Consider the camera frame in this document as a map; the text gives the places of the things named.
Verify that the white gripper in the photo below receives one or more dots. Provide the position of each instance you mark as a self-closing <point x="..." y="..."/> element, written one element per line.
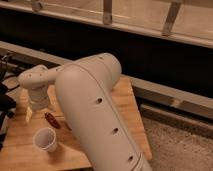
<point x="38" y="100"/>

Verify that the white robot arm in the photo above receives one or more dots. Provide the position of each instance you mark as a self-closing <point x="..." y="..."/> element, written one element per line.
<point x="83" y="91"/>

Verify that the black equipment at left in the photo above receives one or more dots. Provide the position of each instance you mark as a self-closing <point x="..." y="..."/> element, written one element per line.
<point x="6" y="102"/>

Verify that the white paper cup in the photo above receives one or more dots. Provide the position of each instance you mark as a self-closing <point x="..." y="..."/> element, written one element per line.
<point x="45" y="139"/>

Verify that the metal window bracket left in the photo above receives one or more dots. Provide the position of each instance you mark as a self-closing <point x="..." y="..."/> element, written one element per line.
<point x="36" y="5"/>

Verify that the metal window bracket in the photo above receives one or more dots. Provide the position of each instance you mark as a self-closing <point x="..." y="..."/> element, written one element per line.
<point x="107" y="12"/>
<point x="173" y="11"/>
<point x="36" y="5"/>

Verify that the metal window bracket middle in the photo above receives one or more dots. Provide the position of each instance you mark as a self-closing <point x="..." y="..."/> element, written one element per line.
<point x="107" y="12"/>

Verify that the metal window bracket right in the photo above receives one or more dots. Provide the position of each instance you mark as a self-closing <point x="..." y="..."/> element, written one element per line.
<point x="173" y="11"/>

